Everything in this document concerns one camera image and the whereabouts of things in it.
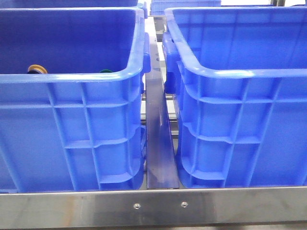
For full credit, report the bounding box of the right blue plastic bin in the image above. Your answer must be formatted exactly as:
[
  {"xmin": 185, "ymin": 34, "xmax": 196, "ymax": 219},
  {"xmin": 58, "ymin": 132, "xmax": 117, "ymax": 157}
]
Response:
[{"xmin": 163, "ymin": 6, "xmax": 307, "ymax": 188}]

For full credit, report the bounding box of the steel divider bar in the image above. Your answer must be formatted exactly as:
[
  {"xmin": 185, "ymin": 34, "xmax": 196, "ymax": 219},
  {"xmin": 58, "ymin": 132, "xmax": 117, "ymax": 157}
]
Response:
[{"xmin": 145, "ymin": 33, "xmax": 180, "ymax": 190}]

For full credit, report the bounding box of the blue plastic bin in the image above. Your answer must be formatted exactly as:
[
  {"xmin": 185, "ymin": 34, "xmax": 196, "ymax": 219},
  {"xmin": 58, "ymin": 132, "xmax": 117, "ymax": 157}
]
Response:
[
  {"xmin": 163, "ymin": 6, "xmax": 307, "ymax": 188},
  {"xmin": 0, "ymin": 8, "xmax": 150, "ymax": 193}
]

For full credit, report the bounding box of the rear left blue bin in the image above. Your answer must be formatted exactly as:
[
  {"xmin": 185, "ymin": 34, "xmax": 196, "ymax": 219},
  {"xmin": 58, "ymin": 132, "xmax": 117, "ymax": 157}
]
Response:
[{"xmin": 0, "ymin": 0, "xmax": 148, "ymax": 19}]

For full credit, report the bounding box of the rear right blue bin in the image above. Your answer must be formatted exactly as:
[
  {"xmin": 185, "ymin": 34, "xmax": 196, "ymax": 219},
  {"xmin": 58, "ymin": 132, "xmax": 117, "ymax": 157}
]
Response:
[{"xmin": 150, "ymin": 0, "xmax": 221, "ymax": 16}]

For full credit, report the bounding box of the yellow push button switch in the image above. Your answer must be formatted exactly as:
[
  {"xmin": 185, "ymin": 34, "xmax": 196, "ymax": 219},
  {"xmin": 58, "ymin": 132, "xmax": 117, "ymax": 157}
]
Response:
[{"xmin": 27, "ymin": 64, "xmax": 48, "ymax": 74}]

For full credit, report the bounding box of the steel front rail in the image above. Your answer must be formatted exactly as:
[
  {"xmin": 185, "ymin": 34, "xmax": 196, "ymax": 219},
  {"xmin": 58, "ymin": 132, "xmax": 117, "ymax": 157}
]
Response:
[{"xmin": 0, "ymin": 187, "xmax": 307, "ymax": 229}]

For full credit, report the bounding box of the left blue plastic bin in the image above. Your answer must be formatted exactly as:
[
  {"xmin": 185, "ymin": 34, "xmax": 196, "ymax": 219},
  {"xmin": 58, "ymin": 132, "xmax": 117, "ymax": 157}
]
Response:
[{"xmin": 0, "ymin": 8, "xmax": 150, "ymax": 193}]

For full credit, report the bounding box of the green push button switch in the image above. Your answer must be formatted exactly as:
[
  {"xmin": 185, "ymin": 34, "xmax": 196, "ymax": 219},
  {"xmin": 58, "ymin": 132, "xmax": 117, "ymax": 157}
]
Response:
[{"xmin": 100, "ymin": 69, "xmax": 113, "ymax": 73}]

